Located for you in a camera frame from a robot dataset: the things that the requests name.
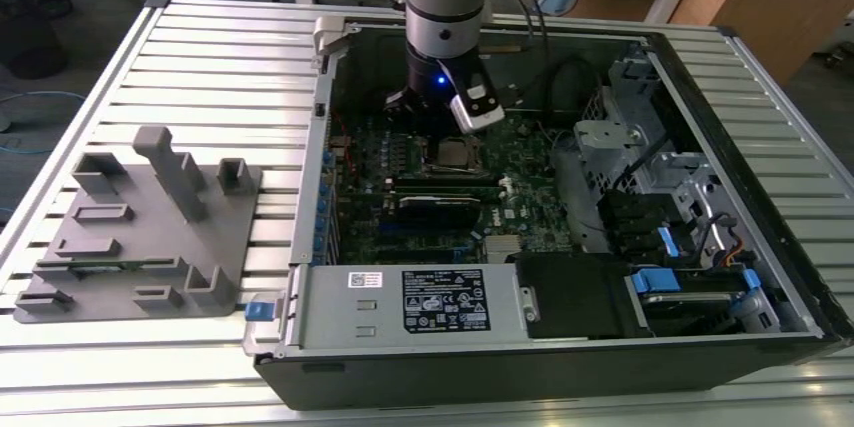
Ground black waste bin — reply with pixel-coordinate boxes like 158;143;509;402
7;16;70;81

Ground RAM slot white clips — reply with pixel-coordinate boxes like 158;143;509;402
393;184;510;197

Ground blue disk carrier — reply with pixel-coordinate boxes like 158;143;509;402
625;267;764;337

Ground black plastic disk bay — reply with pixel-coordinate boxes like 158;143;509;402
596;191;686;254

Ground silver power supply unit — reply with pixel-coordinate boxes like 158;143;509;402
286;264;534;348

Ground CPU socket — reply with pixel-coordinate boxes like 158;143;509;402
418;136;487;178

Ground grey parts rack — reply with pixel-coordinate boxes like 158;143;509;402
11;125;266;324

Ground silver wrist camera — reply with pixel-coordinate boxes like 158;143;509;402
447;74;509;136

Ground thick black cable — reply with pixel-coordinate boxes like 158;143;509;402
546;59;601;116

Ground green motherboard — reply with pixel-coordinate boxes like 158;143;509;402
323;111;577;266

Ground black PC case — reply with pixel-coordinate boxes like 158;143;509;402
251;14;854;411

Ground green RAM stick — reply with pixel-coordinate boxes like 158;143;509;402
36;258;181;274

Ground blue floor cable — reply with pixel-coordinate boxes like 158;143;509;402
0;90;88;156

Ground black graphics card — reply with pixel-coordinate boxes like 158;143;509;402
398;194;482;228

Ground silver drive cage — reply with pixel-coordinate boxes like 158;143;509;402
572;59;761;268

